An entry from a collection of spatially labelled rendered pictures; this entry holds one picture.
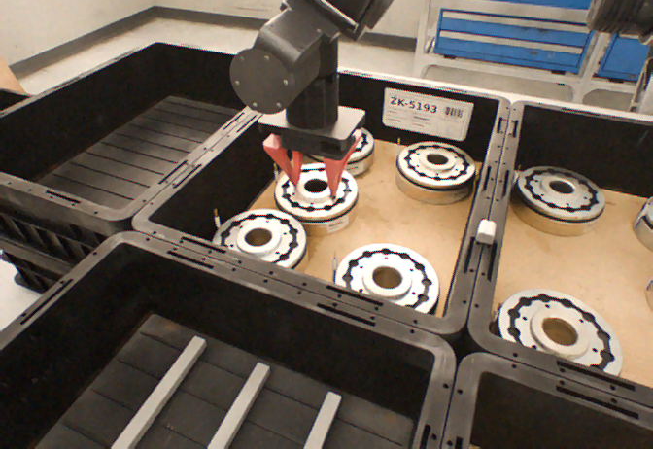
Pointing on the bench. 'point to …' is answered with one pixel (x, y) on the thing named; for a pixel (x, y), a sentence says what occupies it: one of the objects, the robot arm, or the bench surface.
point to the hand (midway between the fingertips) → (315, 183)
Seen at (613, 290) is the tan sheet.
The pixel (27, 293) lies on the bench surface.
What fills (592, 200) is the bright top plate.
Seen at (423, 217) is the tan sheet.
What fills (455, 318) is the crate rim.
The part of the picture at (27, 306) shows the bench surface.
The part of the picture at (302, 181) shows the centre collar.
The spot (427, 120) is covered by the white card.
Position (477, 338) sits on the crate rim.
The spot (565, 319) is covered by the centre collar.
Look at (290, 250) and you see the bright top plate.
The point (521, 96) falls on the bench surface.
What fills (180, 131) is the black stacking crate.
